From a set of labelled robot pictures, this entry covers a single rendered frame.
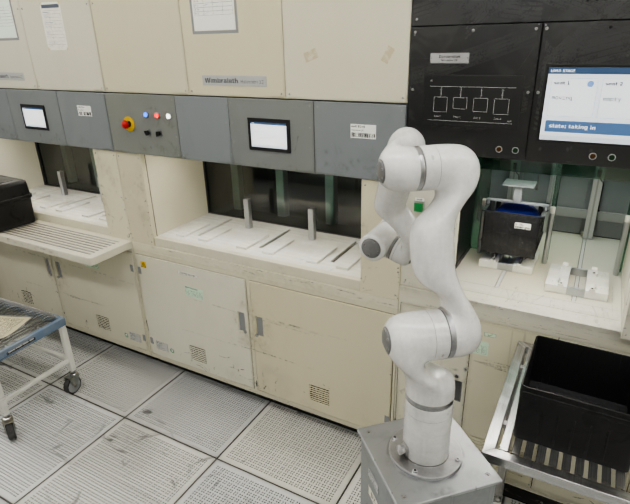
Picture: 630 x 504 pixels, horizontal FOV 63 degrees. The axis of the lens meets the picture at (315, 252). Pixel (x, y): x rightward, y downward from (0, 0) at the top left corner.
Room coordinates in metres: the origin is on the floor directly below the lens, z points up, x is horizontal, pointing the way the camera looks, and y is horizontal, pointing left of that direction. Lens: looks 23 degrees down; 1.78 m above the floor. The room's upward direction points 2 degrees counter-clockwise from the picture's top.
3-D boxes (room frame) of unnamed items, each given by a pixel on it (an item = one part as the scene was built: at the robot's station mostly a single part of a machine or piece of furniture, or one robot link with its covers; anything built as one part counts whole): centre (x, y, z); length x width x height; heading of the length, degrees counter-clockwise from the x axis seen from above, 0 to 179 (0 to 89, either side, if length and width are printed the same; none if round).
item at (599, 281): (1.76, -1.01, 0.89); 0.22 x 0.21 x 0.04; 151
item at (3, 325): (2.26, 1.65, 0.47); 0.31 x 0.23 x 0.02; 82
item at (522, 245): (1.99, -0.83, 1.06); 0.24 x 0.20 x 0.32; 61
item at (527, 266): (1.99, -0.83, 0.89); 0.22 x 0.21 x 0.04; 151
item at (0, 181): (2.87, 1.84, 0.93); 0.30 x 0.28 x 0.26; 58
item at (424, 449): (1.03, -0.28, 0.85); 0.19 x 0.19 x 0.18
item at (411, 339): (1.03, -0.24, 1.07); 0.19 x 0.12 x 0.24; 100
